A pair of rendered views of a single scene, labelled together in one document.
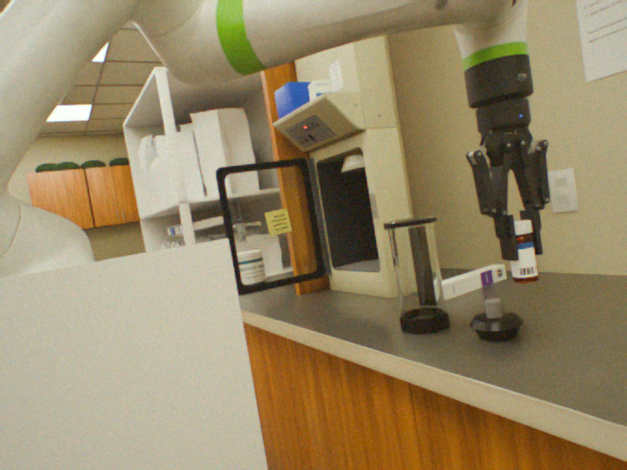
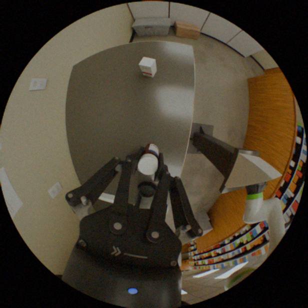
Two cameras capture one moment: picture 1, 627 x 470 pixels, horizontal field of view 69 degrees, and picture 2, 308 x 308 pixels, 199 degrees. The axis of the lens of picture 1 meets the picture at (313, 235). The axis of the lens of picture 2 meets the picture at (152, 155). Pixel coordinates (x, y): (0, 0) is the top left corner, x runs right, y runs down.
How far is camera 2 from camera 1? 72 cm
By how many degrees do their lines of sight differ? 65
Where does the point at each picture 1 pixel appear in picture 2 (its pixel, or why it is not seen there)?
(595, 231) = (61, 171)
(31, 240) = (265, 207)
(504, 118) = (177, 284)
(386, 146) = not seen: hidden behind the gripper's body
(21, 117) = (278, 219)
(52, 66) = (281, 229)
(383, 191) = not seen: hidden behind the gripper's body
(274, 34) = not seen: outside the picture
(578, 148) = (41, 193)
